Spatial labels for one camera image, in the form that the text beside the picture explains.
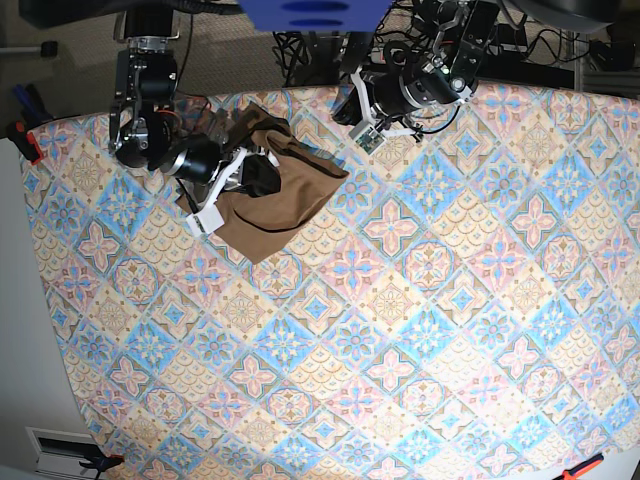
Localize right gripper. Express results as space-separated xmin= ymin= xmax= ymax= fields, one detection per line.
xmin=195 ymin=147 xmax=281 ymax=214

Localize tangled black cables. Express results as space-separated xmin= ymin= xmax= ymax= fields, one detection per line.
xmin=272 ymin=29 xmax=351 ymax=89

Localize power strip with red switch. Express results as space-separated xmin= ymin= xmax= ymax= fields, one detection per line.
xmin=370 ymin=46 xmax=405 ymax=66

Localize orange clamp bottom right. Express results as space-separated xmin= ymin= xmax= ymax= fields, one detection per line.
xmin=556 ymin=453 xmax=604 ymax=480

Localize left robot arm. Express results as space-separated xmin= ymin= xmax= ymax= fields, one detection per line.
xmin=272 ymin=1 xmax=500 ymax=154

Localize white floor vent box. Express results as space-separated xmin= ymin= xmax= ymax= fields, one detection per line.
xmin=26 ymin=427 xmax=99 ymax=479

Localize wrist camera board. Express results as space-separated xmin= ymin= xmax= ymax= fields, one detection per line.
xmin=186 ymin=205 xmax=224 ymax=237
xmin=354 ymin=126 xmax=387 ymax=155

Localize red black clamp left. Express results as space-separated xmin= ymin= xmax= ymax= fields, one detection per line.
xmin=6 ymin=121 xmax=43 ymax=165

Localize orange black clamp bottom left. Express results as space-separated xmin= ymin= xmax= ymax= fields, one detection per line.
xmin=79 ymin=444 xmax=125 ymax=475

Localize blue plastic bin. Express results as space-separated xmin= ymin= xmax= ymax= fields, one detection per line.
xmin=238 ymin=0 xmax=391 ymax=32

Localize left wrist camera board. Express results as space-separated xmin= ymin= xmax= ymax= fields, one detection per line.
xmin=354 ymin=126 xmax=387 ymax=155

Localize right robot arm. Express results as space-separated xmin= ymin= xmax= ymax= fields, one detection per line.
xmin=109 ymin=4 xmax=281 ymax=236

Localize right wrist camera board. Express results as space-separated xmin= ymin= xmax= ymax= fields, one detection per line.
xmin=186 ymin=205 xmax=224 ymax=237

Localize brown t-shirt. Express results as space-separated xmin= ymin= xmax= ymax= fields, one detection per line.
xmin=161 ymin=104 xmax=349 ymax=264

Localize patterned tablecloth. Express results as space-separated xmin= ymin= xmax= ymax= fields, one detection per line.
xmin=21 ymin=84 xmax=639 ymax=479

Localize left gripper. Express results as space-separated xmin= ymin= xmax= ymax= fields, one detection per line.
xmin=332 ymin=72 xmax=424 ymax=146

